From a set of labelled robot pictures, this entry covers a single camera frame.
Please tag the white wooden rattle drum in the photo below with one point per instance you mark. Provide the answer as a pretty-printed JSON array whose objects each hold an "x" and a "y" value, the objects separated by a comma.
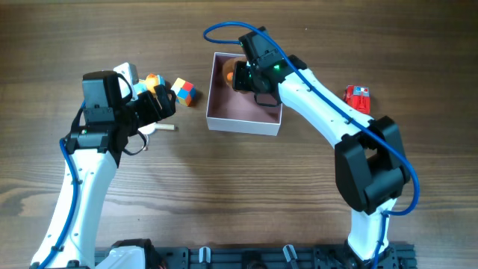
[{"x": 150, "y": 129}]

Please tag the colourful two-by-two puzzle cube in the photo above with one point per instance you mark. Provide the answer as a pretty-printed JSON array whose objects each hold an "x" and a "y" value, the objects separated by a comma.
[{"x": 185, "y": 91}]

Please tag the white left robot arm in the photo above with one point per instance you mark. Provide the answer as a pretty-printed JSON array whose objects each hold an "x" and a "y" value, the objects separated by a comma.
[{"x": 92, "y": 151}]

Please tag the brown plush toy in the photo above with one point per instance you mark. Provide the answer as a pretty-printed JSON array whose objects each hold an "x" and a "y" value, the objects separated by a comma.
[{"x": 229, "y": 68}]

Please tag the white cardboard box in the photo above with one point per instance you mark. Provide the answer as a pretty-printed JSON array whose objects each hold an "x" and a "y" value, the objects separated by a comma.
[{"x": 231, "y": 111}]

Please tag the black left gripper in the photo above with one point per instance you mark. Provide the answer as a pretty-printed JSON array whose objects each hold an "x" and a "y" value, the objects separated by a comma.
[{"x": 154, "y": 113}]

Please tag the red toy truck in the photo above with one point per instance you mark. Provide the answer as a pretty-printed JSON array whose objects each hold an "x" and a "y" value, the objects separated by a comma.
[{"x": 358, "y": 97}]

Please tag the yellow duck toy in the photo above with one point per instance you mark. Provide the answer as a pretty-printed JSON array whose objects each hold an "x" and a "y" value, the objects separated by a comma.
[{"x": 149, "y": 84}]

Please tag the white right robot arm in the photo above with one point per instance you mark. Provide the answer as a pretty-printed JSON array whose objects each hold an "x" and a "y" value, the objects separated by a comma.
[{"x": 368, "y": 176}]

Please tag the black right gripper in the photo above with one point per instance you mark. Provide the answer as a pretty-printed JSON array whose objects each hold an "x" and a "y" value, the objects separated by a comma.
[{"x": 239, "y": 75}]

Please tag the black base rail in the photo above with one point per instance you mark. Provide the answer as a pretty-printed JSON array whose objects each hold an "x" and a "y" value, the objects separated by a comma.
[{"x": 396, "y": 256}]

